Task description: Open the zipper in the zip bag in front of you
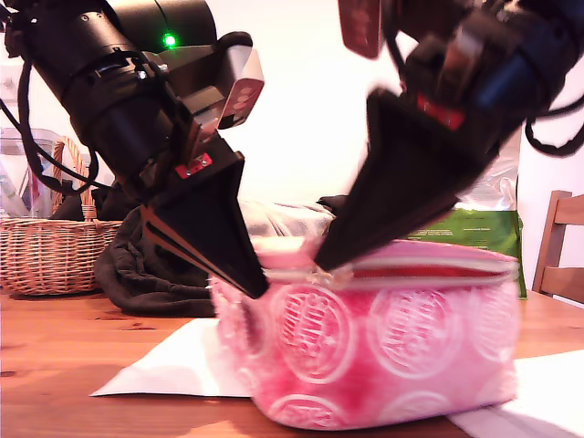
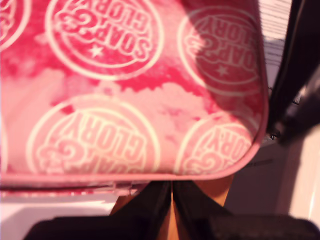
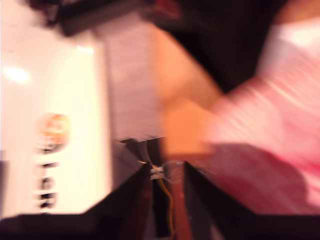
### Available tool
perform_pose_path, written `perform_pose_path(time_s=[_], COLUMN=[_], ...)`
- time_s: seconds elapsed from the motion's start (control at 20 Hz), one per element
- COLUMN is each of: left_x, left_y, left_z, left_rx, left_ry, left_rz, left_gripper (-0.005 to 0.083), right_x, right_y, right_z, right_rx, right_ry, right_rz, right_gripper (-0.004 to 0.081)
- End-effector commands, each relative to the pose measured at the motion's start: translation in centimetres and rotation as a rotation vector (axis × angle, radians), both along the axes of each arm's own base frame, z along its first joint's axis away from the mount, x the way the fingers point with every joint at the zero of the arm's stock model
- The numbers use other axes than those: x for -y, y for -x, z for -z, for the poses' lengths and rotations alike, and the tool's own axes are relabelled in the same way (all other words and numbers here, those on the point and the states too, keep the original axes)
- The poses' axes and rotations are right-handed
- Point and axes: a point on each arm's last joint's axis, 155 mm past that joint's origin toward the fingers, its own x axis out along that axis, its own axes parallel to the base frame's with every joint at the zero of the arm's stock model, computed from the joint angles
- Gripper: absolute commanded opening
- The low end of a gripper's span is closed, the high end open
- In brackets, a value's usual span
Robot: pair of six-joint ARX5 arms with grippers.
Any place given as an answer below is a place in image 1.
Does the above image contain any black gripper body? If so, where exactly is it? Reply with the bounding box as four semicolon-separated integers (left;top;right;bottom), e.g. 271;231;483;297
58;68;243;206

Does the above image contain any pink printed zip bag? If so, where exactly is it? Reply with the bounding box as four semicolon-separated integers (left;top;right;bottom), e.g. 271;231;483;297
207;236;521;433

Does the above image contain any black jacket with grey lining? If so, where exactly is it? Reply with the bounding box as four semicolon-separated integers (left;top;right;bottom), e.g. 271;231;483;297
49;180;352;319

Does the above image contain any green and silver food pouch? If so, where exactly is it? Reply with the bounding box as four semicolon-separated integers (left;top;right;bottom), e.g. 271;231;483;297
407;130;528;301

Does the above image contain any wicker basket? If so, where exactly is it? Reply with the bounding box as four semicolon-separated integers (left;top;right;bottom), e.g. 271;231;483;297
0;135;124;297

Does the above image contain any clear plastic container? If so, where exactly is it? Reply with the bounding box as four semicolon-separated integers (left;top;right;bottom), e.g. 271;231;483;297
0;127;60;219

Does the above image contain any blank white paper sheet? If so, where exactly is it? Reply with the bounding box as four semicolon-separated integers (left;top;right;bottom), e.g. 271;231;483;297
89;317;255;399

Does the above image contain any wooden chair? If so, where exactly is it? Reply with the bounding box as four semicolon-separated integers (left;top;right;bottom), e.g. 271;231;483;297
531;190;584;302

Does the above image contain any printed white paper stack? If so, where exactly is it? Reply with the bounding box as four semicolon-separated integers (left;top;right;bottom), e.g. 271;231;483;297
446;349;584;438

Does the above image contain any black cable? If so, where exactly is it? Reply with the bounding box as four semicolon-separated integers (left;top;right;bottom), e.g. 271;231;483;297
524;93;584;159
16;58;101;195

